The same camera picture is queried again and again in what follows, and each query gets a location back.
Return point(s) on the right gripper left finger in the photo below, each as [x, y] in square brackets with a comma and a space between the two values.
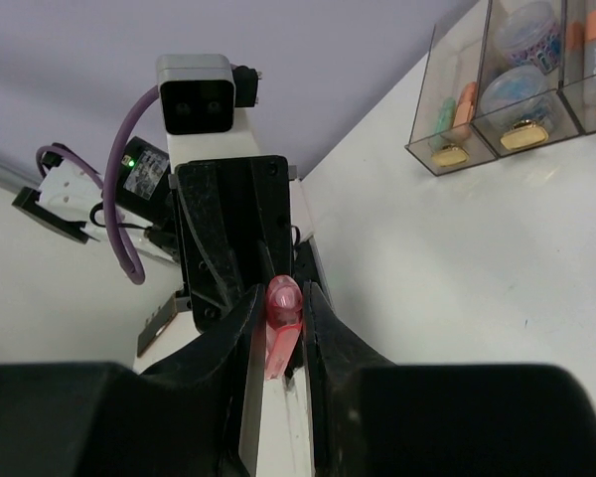
[196, 412]

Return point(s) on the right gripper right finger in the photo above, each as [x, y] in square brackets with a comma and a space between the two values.
[372, 417]

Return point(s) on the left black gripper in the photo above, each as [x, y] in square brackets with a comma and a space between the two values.
[233, 226]

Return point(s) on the pink clear clip pen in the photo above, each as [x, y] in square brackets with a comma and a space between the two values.
[283, 308]

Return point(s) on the green clear clip pen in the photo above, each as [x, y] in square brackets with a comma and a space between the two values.
[443, 123]

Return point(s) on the orange clear clip pen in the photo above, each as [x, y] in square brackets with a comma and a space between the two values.
[466, 104]

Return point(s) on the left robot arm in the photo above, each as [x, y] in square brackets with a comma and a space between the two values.
[69, 201]

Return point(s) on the small clear blue jar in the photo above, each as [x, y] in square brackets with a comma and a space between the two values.
[519, 94]

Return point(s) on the smoky clear drawer organizer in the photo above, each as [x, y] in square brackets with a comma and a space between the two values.
[464, 51]

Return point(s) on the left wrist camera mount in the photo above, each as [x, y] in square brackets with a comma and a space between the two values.
[197, 93]

